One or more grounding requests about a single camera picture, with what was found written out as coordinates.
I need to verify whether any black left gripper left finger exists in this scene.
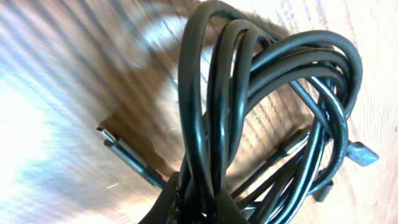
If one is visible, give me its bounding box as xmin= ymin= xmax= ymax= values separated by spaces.
xmin=139 ymin=172 xmax=179 ymax=224

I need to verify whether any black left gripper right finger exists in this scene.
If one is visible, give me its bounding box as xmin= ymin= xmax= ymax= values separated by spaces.
xmin=215 ymin=189 xmax=249 ymax=224

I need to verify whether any black USB cable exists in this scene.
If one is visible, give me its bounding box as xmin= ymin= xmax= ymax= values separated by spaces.
xmin=96 ymin=0 xmax=380 ymax=224

